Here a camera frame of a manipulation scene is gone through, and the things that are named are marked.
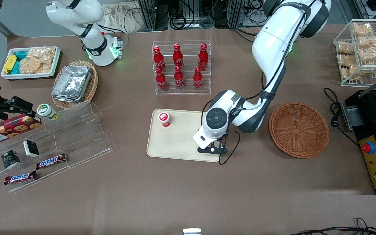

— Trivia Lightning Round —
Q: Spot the white plastic bin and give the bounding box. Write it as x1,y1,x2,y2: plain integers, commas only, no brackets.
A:
0,46,62,81

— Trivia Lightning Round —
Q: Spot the grey metal drip tray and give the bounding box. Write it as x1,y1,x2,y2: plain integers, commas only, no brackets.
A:
341,101,362,131

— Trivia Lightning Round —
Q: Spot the black power cable with plug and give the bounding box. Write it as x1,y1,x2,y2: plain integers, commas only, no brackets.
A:
324,87,360,146

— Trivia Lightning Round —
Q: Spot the brown round wicker basket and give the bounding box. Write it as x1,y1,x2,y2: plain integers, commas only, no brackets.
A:
269,102,330,159

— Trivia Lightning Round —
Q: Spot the aluminium frame rack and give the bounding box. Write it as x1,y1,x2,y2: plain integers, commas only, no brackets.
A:
137,0,264,30

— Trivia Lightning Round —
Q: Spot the aluminium foil tray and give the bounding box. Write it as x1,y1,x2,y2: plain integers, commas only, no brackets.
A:
51,65,92,103

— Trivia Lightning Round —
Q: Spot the clear bag of crackers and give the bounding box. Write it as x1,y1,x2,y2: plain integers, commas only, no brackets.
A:
19,57,42,74
27,47,57,73

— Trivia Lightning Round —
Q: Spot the clear acrylic stepped stand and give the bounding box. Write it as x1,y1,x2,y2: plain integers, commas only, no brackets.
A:
0,99,114,194

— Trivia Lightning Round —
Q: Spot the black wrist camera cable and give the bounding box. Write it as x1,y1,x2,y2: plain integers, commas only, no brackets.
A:
201,7,310,165

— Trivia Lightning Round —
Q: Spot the cream plastic tray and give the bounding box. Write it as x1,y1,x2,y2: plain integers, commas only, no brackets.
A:
146,109,224,163

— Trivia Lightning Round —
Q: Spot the red cola bottle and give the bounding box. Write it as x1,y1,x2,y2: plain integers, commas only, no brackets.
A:
155,68,168,91
153,46,167,72
173,43,184,69
197,43,209,72
193,67,204,91
174,65,186,90

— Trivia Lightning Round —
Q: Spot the small black box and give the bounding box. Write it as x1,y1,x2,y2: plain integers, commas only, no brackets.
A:
0,150,21,170
23,140,40,158

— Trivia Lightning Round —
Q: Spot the red emergency stop button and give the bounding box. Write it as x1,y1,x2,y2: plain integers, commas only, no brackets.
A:
361,142,376,155

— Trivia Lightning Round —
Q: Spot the bag of fried snacks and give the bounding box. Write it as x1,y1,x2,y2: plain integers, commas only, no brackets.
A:
351,22,374,36
336,54,359,67
356,35,376,62
336,40,355,55
339,65,364,81

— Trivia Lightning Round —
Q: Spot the green and white jar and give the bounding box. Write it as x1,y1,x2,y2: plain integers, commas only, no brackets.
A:
37,103,60,121

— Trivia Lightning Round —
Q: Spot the red tartan cookie box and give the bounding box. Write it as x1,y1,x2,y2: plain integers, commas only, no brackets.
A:
0,113,42,146

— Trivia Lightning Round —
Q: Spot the yellow snack pack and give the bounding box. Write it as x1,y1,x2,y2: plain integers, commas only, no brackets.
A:
4,55,17,74

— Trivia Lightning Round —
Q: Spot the oval light wicker basket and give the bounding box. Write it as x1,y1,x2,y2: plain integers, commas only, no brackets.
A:
51,60,99,110

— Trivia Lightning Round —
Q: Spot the Snickers chocolate bar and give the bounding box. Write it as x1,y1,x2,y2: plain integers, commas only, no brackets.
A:
3,171,38,186
36,153,67,170

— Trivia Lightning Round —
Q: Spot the beige cloth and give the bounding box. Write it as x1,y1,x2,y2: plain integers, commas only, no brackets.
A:
101,2,143,33

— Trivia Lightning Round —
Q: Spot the clear acrylic bottle rack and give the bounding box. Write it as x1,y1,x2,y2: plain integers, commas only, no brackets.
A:
152,40,212,95

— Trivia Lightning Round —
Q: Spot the black floor cable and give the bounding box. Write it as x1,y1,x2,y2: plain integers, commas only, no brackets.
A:
288,217,376,235

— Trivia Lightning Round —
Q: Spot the red and white cup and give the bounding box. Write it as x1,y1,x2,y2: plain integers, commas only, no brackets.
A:
158,112,172,128

